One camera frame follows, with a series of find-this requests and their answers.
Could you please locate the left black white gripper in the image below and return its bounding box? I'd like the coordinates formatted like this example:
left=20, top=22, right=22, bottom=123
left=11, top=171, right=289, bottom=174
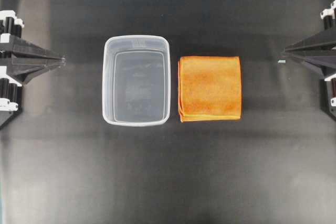
left=1, top=10, right=66, bottom=129

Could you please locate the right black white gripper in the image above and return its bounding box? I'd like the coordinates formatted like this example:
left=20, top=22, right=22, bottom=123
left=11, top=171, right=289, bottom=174
left=282, top=0, right=336, bottom=120

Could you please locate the clear plastic container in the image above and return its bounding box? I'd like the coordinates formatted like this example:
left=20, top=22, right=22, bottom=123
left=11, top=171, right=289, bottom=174
left=102, top=35, right=171, bottom=127

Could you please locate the folded orange towel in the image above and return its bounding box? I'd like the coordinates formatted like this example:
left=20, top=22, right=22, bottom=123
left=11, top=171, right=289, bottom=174
left=178, top=56, right=242, bottom=122

